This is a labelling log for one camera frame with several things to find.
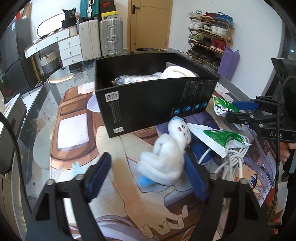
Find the woven laundry basket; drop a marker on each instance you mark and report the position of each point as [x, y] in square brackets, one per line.
[50, 63]

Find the grey side cabinet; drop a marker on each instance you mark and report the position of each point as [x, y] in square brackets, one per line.
[13, 114]

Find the right hand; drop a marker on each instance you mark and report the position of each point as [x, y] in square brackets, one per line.
[284, 150]

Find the stacked shoe boxes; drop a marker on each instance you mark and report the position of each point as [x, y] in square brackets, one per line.
[108, 9]

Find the black cardboard box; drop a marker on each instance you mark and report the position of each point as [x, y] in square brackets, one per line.
[131, 107]

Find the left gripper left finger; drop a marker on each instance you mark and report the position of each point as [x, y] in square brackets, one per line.
[49, 219]

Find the white plush toy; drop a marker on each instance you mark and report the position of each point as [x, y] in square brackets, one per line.
[165, 163]

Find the black refrigerator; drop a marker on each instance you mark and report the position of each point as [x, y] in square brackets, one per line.
[17, 73]

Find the black handbag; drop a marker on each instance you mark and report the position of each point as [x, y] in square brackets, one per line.
[70, 19]

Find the purple bag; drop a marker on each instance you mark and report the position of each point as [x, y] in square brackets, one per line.
[229, 63]

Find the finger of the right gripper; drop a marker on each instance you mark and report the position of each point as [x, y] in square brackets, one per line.
[244, 118]
[245, 105]

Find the teal suitcase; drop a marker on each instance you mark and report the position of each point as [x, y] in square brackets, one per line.
[89, 9]

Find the white suitcase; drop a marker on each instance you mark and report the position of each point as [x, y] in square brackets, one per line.
[89, 39]

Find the silver suitcase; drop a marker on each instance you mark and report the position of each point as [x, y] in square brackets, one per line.
[111, 36]

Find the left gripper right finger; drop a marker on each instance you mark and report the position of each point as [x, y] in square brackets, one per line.
[246, 220]

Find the small green medicine packet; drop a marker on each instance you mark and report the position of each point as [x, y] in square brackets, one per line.
[222, 107]

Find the large green medicine bag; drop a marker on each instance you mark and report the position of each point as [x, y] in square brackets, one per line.
[220, 141]

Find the wooden door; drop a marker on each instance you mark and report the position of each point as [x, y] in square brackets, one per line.
[149, 24]

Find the shoe rack with shoes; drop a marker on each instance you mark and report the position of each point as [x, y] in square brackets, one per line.
[210, 34]

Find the oval mirror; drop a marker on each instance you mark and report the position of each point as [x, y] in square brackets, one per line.
[50, 25]

